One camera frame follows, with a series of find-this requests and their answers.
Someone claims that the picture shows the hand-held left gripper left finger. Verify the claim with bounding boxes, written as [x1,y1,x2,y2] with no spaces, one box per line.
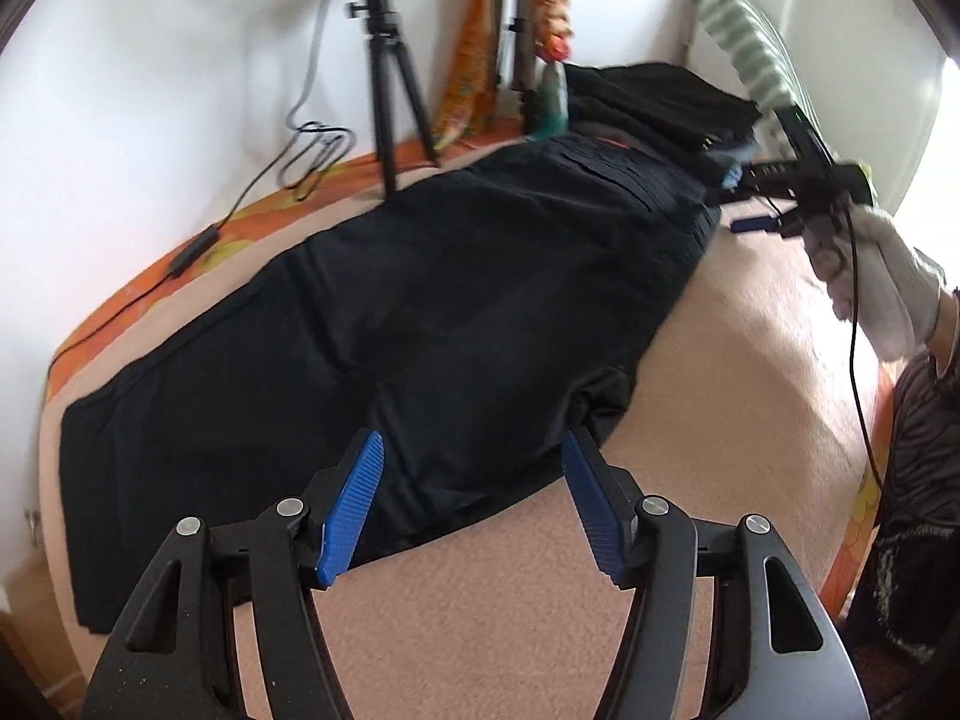
[79,427,387,720]

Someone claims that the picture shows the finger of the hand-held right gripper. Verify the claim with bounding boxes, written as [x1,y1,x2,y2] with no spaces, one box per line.
[729,214,807,241]
[718,161,788,202]

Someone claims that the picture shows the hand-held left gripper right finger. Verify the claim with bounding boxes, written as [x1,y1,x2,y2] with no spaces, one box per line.
[561,427,875,720]

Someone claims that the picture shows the black pants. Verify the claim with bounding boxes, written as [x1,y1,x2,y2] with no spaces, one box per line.
[60,139,722,635]

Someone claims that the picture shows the person's right forearm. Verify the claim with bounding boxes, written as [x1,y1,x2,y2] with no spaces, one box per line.
[924,283,960,380]

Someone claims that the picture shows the person's right hand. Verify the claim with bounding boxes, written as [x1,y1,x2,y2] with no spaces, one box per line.
[801,204,947,362]

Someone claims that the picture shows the stack of dark folded clothes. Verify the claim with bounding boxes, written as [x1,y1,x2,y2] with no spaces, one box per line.
[561,61,764,190]

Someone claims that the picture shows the green striped pillow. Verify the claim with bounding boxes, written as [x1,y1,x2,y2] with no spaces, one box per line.
[681,0,811,122]

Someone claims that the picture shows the green bottle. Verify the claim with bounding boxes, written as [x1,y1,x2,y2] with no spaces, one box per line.
[523,62,572,143]

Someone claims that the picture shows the orange flower garland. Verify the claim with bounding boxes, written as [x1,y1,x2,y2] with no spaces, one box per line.
[531,0,577,65]

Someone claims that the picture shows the silver tripod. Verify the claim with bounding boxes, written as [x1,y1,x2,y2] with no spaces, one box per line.
[491,0,547,119]

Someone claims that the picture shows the orange patterned cloth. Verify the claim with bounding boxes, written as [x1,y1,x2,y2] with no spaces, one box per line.
[433,0,502,152]

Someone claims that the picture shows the person's dark clothing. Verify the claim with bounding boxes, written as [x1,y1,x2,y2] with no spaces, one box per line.
[844,349,960,720]

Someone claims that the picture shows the cardboard box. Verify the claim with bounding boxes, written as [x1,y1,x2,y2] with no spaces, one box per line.
[0,551,85,702]

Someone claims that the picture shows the black tripod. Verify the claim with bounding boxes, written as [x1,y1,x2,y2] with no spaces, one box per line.
[343,0,441,197]

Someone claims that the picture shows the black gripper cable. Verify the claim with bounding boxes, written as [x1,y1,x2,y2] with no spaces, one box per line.
[840,199,892,500]

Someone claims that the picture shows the black cable with remote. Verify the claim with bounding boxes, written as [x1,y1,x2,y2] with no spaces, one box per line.
[46,120,353,395]

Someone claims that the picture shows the white cable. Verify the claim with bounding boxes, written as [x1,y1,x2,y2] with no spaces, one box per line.
[285,0,336,130]

